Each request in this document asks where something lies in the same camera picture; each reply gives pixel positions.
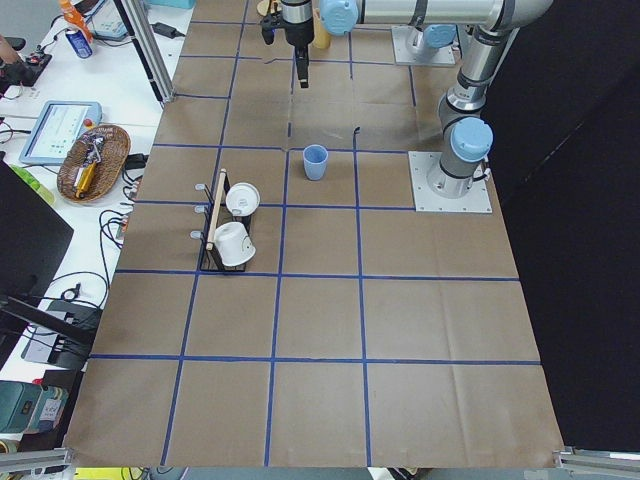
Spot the bamboo chopstick holder cup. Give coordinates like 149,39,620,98
312,8,331,50

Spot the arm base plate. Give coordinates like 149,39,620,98
408,151,492,214
391,24,457,67

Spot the light blue plastic cup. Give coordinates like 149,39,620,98
303,144,329,181

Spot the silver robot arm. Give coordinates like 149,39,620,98
405,24,457,66
260,1,551,199

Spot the oval wicker basket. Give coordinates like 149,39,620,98
57,124,130,202

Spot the black power adapter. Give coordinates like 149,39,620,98
151,22,185,39

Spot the white mug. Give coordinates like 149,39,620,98
214,222,256,267
225,182,260,217

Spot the black wire cup rack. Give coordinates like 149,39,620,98
190,168,261,273

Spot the aluminium frame post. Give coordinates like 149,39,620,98
114,0,174,105

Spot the black docking hub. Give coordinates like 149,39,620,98
21,335,89,370

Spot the blue teach pendant tablet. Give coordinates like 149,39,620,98
19,101,102,166

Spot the white mug far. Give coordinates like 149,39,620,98
225,182,260,217

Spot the white mug near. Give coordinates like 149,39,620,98
214,222,256,267

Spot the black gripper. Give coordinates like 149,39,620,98
260,0,314,89

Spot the black monitor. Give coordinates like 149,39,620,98
0,163,74,306

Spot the orange drink bottle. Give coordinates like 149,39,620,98
58,0,93,44

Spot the blue drink can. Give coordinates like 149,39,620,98
64,27,93,59

